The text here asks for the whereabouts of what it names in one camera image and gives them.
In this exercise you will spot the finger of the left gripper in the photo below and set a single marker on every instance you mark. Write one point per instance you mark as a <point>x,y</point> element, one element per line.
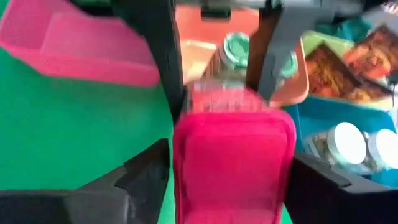
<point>158,46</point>
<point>280,46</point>

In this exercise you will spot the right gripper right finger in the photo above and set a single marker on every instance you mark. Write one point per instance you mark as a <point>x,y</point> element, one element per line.
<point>342,205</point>

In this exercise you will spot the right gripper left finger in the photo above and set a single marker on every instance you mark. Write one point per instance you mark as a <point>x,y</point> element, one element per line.
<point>77,208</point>

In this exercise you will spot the green-lid oregano jar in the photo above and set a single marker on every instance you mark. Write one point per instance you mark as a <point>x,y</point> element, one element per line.
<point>290,65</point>
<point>236,49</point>

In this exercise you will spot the pink spice container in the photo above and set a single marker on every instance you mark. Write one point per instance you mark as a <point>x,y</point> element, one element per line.
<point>233,161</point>

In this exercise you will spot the yellow-green plastic bin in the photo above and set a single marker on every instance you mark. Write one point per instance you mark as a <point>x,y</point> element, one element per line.
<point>314,40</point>

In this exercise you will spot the orange plastic bin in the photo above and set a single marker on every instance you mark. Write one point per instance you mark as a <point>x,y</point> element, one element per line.
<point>199,31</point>

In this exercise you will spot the white-lid spice jar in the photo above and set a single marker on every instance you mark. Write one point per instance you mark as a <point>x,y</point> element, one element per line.
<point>346,143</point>
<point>384,147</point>

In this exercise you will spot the blue plastic bin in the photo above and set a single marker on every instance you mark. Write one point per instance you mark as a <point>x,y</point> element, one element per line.
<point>317,115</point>

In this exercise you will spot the pink plastic bin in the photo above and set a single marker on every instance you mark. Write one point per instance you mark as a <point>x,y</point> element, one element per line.
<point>77,46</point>

